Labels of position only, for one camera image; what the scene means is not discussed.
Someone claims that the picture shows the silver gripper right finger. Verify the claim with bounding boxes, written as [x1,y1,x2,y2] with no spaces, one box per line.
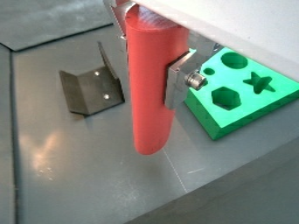
[165,31,224,109]

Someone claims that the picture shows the red oval peg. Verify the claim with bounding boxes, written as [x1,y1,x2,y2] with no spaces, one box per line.
[126,5,190,155]

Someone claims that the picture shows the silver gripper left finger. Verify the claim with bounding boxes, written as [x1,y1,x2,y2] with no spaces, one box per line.
[103,0,135,51]

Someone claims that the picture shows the green shape sorting board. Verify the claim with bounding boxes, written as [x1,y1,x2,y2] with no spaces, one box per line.
[185,48,299,140]

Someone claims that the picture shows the black curved peg holder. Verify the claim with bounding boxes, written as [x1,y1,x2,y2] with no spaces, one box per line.
[61,43,126,116]

